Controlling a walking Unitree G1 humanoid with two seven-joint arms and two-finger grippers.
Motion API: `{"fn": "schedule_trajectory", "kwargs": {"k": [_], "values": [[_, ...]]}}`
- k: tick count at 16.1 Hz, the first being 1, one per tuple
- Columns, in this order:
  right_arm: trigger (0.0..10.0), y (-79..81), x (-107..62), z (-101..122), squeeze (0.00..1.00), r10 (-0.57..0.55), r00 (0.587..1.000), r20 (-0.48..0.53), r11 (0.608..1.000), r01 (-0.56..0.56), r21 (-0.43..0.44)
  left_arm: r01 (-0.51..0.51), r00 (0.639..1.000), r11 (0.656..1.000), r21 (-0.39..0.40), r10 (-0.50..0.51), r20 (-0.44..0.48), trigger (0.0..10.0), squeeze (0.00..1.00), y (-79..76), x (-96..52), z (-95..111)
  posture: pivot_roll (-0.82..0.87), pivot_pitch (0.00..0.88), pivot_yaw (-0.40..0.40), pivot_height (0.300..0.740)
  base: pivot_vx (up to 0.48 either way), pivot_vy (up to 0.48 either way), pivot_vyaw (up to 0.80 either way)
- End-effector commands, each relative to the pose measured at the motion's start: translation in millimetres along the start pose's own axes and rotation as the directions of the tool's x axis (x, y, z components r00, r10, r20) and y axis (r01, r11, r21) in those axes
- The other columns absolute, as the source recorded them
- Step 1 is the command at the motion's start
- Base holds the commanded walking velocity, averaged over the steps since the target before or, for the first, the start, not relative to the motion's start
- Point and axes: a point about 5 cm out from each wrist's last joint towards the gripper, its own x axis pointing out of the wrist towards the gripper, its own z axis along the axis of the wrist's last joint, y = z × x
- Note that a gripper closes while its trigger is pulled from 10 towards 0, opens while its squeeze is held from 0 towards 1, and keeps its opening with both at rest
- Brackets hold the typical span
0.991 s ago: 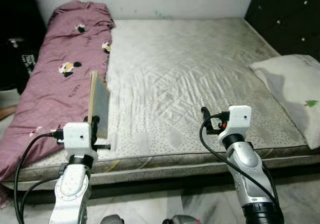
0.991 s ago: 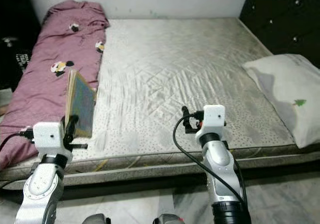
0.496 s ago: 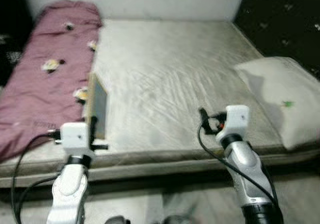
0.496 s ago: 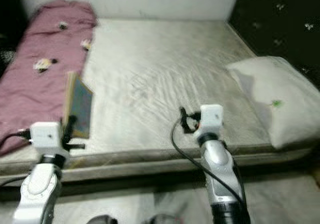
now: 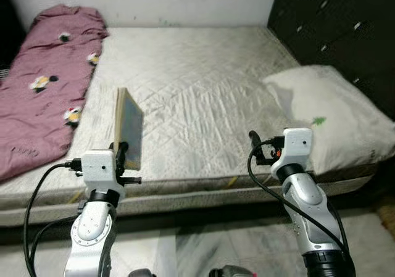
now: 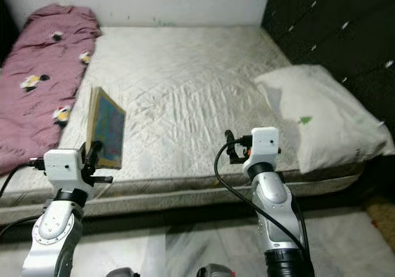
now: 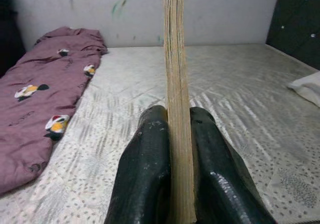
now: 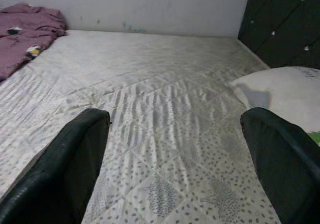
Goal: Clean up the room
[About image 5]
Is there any colourful yellow-edged picture book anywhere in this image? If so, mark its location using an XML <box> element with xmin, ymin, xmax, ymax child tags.
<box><xmin>112</xmin><ymin>86</ymin><xmax>145</xmax><ymax>172</ymax></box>

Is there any white pillow green tree print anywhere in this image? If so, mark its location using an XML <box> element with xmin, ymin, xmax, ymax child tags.
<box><xmin>262</xmin><ymin>64</ymin><xmax>395</xmax><ymax>177</ymax></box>

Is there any grey bed base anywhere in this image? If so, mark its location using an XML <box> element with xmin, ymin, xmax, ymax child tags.
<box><xmin>0</xmin><ymin>177</ymin><xmax>378</xmax><ymax>229</ymax></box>

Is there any beige quilted mattress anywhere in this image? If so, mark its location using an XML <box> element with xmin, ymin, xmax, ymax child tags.
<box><xmin>0</xmin><ymin>25</ymin><xmax>378</xmax><ymax>199</ymax></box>

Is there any grey robot left leg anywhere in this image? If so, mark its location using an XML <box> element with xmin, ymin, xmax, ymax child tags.
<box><xmin>126</xmin><ymin>267</ymin><xmax>159</xmax><ymax>277</ymax></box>

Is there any mauve cartoon print blanket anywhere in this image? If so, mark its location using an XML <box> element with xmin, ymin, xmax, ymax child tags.
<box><xmin>0</xmin><ymin>4</ymin><xmax>110</xmax><ymax>183</ymax></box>

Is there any brown woven floor mat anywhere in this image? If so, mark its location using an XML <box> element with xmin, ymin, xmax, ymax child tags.
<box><xmin>375</xmin><ymin>192</ymin><xmax>395</xmax><ymax>237</ymax></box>

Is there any black tufted headboard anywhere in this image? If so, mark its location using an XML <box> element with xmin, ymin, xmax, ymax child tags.
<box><xmin>267</xmin><ymin>0</ymin><xmax>395</xmax><ymax>122</ymax></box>

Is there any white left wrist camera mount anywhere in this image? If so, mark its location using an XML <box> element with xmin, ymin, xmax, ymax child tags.
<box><xmin>80</xmin><ymin>150</ymin><xmax>122</xmax><ymax>196</ymax></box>

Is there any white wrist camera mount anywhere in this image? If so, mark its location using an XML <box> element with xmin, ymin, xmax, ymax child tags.
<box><xmin>80</xmin><ymin>150</ymin><xmax>122</xmax><ymax>196</ymax></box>
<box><xmin>280</xmin><ymin>127</ymin><xmax>314</xmax><ymax>171</ymax></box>

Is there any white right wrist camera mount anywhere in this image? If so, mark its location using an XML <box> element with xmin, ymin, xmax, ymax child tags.
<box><xmin>280</xmin><ymin>127</ymin><xmax>314</xmax><ymax>171</ymax></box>

